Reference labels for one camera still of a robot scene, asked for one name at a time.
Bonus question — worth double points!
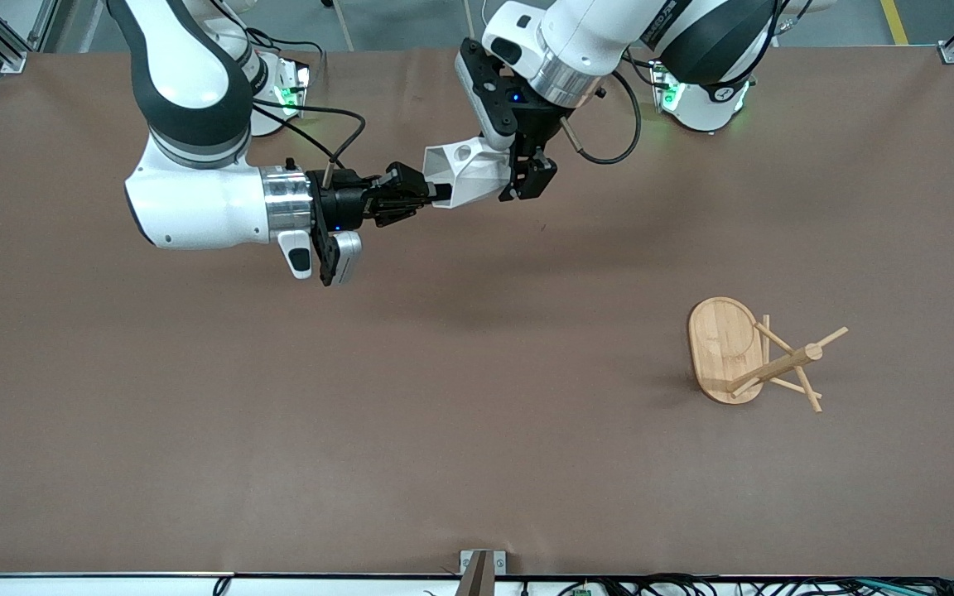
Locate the black base cables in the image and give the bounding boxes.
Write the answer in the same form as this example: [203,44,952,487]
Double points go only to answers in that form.
[622,50,670,88]
[245,27,325,84]

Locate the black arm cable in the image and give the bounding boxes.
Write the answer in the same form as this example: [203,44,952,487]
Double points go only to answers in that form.
[249,98,367,171]
[560,70,642,166]

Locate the black left base cables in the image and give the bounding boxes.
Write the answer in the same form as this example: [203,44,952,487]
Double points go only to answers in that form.
[622,50,670,88]

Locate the metal bracket with brown post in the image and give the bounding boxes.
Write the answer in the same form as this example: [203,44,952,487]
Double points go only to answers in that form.
[454,550,508,596]

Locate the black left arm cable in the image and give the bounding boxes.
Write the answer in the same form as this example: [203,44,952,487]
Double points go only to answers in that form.
[560,70,642,166]

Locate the white faceted cup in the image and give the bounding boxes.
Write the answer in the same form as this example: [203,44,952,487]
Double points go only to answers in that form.
[423,137,521,209]

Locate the brown table cover sheet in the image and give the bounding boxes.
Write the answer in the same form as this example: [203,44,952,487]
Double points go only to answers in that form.
[0,46,954,578]

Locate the wooden cup rack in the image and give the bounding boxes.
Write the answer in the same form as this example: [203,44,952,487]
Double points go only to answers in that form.
[687,296,849,413]

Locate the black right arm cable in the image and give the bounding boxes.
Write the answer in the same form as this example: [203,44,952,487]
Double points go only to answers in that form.
[249,98,367,171]

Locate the black right base cables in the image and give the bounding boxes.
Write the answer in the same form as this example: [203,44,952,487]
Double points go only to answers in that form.
[245,27,325,84]

